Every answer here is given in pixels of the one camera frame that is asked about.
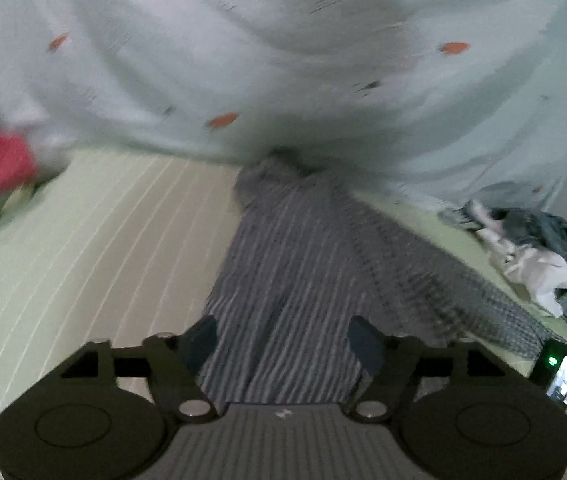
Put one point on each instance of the grey folded garment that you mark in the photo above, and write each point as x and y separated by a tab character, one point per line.
53	157

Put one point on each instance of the blue checked shirt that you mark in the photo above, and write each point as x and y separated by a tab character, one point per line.
303	270

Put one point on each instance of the blue denim garment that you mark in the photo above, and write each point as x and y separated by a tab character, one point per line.
563	235

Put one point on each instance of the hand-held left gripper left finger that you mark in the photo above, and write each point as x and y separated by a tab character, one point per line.
198	345

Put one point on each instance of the green grid bed sheet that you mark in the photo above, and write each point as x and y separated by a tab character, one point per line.
88	240

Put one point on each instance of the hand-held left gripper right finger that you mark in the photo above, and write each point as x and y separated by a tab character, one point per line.
366	347

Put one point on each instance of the grey-blue garment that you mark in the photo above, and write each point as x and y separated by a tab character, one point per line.
456	215

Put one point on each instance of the white garment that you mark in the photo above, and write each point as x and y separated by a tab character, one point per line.
538	270

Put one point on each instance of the light blue carrot-print blanket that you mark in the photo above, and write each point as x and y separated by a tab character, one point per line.
213	60

